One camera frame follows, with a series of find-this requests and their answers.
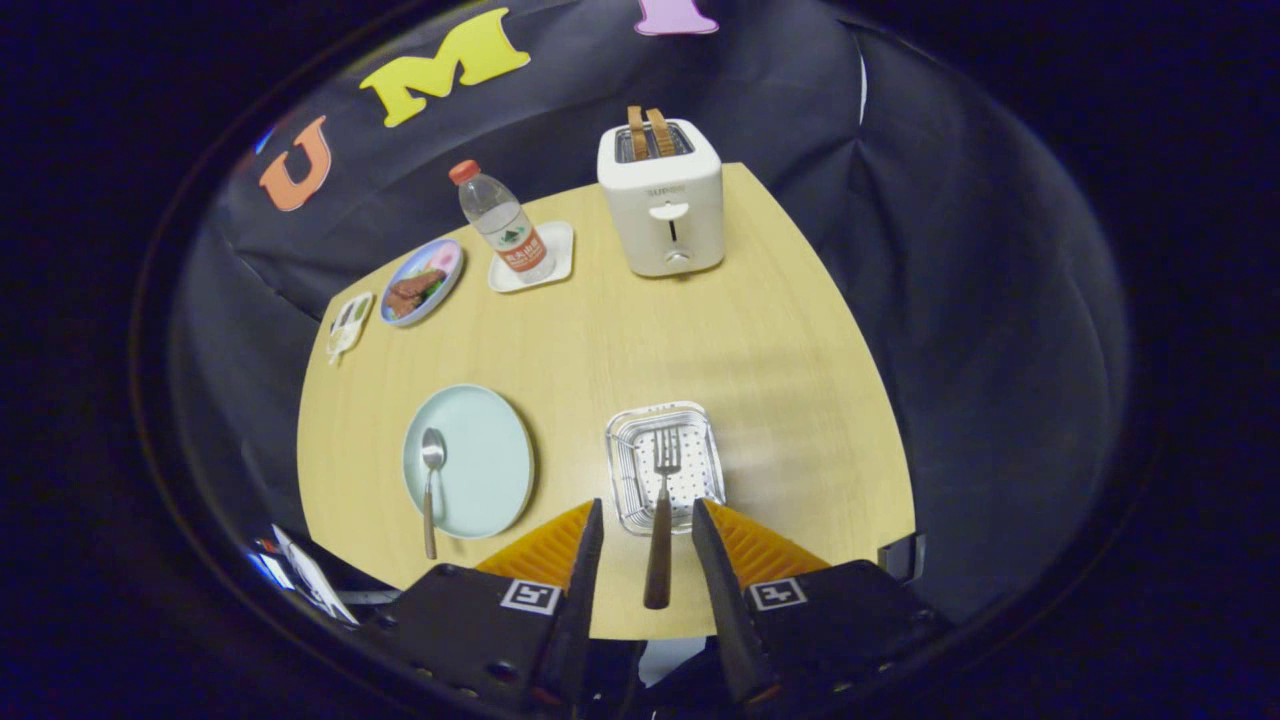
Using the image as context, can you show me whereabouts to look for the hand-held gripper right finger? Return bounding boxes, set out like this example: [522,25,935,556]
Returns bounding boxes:
[692,498,951,713]

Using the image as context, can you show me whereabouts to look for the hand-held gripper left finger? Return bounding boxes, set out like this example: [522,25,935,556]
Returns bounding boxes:
[355,498,606,720]

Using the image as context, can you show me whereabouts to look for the metal fork with wooden handle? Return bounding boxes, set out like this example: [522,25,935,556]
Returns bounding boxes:
[643,427,684,611]

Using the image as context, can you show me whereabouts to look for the metal spoon with wooden handle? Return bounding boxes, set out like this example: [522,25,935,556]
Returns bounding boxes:
[420,428,448,561]

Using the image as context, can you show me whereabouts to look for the perforated metal tray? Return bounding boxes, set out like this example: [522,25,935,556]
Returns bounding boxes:
[605,401,727,537]

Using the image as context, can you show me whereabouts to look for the light green plate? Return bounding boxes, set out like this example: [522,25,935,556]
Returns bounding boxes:
[402,384,536,541]

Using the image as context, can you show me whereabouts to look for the brown food slices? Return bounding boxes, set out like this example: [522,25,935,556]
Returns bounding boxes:
[385,268,448,319]

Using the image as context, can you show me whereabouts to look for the small white divided dish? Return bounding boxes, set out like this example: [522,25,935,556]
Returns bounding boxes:
[325,291,375,366]

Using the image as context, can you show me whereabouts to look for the white square coaster dish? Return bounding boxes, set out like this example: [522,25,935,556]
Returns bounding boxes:
[487,221,576,293]

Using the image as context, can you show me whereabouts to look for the colourful printed plate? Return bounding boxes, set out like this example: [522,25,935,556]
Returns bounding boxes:
[379,238,465,328]

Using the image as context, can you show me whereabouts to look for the white toaster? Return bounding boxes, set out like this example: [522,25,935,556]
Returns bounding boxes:
[597,118,726,279]

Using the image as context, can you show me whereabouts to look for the water bottle with red cap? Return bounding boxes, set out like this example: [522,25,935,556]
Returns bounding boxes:
[448,159,557,285]

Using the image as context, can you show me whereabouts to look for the grey bracket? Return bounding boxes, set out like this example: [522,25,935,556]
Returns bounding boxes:
[878,533,927,583]

